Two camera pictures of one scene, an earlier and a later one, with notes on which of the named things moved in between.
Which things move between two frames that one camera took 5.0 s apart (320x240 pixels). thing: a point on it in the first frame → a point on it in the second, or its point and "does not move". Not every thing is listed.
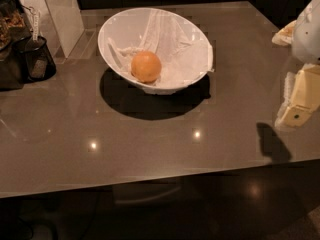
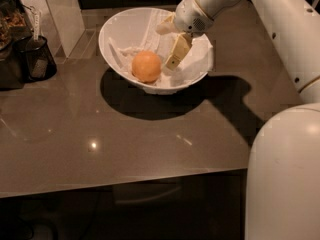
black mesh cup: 39,63 does not move
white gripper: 307,39 → 189,16
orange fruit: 146,66 does not move
